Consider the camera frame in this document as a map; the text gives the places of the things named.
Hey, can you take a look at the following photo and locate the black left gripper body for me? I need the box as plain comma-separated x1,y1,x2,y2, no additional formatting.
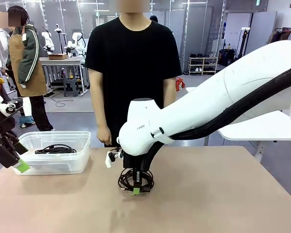
0,110,16,147

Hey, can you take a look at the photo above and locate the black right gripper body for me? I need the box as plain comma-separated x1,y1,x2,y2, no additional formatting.
123,152,143,171

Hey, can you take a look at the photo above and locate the black USB cable bundle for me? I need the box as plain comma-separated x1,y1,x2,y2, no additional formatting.
117,167,155,194

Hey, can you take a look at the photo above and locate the black power cable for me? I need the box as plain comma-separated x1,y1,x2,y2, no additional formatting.
34,144,78,155

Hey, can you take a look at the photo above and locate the person's right forearm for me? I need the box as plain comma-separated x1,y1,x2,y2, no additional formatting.
88,67,110,130

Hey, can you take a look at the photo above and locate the person's left forearm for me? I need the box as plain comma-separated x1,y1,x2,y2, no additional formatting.
162,77,178,109

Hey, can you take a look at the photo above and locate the person's right hand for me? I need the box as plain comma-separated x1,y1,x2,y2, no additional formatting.
97,126,113,147

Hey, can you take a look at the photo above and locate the clear plastic storage container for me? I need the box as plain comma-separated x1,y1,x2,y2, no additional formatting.
13,131,92,176

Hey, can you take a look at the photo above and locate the person in brown apron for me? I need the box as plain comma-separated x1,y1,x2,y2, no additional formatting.
6,6,55,132

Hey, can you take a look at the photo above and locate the grey plastic stool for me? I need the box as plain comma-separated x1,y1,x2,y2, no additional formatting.
63,78,81,98

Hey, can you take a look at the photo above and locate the figure in white hoodie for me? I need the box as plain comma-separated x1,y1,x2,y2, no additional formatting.
0,11,12,81

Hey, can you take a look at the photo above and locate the white workbench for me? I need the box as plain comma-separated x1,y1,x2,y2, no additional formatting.
39,56,88,96

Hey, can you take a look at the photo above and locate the cardboard box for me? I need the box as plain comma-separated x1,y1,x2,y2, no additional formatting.
48,53,69,60

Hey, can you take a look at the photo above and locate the red bag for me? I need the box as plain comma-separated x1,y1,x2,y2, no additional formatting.
176,77,186,92

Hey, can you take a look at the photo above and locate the person in black T-shirt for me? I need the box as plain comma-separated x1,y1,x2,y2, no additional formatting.
84,0,182,148

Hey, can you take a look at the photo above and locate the white-headed black tripod stand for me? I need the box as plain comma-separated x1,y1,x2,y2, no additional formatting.
54,23,64,54

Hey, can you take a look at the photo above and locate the wooden shoe rack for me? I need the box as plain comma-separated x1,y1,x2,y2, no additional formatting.
188,56,219,76

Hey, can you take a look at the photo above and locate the white table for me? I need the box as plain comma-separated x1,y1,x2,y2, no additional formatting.
185,86,291,164

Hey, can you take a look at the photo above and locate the black bags pile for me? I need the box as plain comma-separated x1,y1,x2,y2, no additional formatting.
219,48,239,68

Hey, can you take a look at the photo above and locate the clothes rack with coats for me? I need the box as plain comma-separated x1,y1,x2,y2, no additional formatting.
268,27,291,44

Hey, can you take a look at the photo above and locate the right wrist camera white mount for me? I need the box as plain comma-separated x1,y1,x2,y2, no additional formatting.
105,148,124,168

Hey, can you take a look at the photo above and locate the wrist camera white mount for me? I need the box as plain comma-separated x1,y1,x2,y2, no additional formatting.
105,148,124,168
3,98,32,117

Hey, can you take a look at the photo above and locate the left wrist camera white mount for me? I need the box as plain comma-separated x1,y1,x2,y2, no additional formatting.
3,98,32,117

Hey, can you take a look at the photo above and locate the black floor cable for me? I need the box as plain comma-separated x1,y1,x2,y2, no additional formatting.
49,91,75,108

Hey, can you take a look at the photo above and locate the black camera stand pole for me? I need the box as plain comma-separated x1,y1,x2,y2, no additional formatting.
239,27,251,59

